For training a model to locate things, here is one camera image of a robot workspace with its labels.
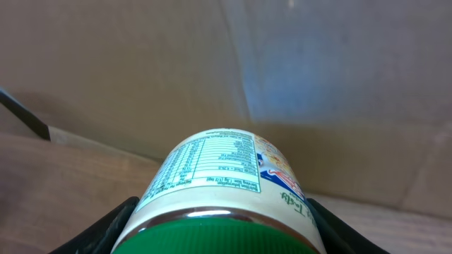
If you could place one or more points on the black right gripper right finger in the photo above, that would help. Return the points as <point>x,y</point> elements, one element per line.
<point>339,237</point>

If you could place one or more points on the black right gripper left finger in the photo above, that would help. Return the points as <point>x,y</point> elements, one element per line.
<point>100,237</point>

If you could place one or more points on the green lid jar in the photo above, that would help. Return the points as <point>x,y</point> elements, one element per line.
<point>232,175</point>

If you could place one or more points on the black strip at wall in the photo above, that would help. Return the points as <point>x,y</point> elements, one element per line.
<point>27,117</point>

